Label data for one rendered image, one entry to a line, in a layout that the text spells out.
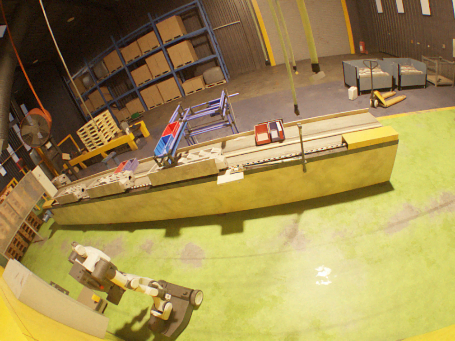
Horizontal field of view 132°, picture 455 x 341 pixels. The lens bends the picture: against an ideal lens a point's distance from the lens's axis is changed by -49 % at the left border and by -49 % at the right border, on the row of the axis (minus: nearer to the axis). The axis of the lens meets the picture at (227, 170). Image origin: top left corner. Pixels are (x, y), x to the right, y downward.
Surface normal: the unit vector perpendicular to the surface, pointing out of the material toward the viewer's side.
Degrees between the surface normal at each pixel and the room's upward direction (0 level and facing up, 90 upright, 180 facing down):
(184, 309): 0
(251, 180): 90
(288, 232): 0
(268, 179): 90
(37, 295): 90
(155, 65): 90
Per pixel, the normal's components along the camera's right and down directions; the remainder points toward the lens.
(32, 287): 0.95, -0.19
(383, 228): -0.31, -0.76
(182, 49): -0.09, 0.63
